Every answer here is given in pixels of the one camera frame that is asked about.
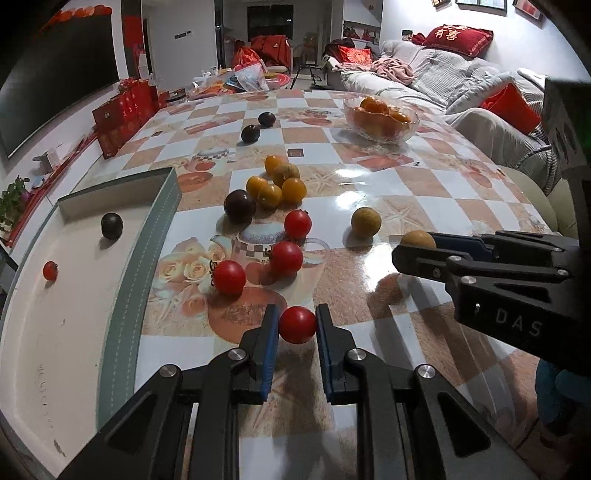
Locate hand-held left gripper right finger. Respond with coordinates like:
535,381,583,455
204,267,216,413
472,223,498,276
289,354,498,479
316,304,539,480

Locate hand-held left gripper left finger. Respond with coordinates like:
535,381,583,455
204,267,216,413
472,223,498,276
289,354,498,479
60,305,280,480

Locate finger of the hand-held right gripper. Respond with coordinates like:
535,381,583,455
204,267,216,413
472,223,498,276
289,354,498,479
392,242,591,358
431,231,581,268

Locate brownish yellow round fruit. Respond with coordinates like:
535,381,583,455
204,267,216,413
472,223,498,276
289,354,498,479
400,230,437,251
350,207,382,239

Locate white tray with green rim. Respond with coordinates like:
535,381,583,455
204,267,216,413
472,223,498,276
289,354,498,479
0,167,183,480

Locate plain red cushion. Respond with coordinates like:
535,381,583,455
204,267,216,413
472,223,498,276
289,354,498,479
480,83,542,136

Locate grey sofa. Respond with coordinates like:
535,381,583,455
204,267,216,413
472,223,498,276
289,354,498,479
323,39,583,234

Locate blue cloth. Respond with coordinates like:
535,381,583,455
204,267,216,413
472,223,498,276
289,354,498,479
534,359,591,437

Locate clear glass bowl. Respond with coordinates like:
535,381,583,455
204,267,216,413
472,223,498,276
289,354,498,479
342,92,420,145

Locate grey striped cushion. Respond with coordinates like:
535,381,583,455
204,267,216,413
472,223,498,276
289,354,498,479
411,48,476,95

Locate red cushion with gold characters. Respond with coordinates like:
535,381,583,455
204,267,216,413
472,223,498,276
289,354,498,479
422,25,494,59

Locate pink blanket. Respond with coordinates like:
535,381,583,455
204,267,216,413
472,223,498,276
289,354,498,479
334,55,417,85

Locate red patterned cushion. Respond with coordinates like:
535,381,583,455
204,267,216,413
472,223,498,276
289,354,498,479
337,45,374,66

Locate clear plastic bag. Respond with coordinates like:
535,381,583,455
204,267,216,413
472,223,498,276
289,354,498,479
232,62,271,93

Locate stack of red gift boxes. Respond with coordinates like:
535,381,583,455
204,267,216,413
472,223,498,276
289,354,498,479
92,78,161,160

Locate red shopping bag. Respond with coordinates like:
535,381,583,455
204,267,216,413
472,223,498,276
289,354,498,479
231,45,263,69

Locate green potted plant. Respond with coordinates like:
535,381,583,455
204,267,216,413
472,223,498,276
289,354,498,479
0,176,32,234

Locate black television screen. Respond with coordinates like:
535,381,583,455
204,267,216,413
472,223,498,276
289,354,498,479
0,8,122,160

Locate framed wall pictures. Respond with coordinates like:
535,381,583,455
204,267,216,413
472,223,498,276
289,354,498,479
431,0,543,21

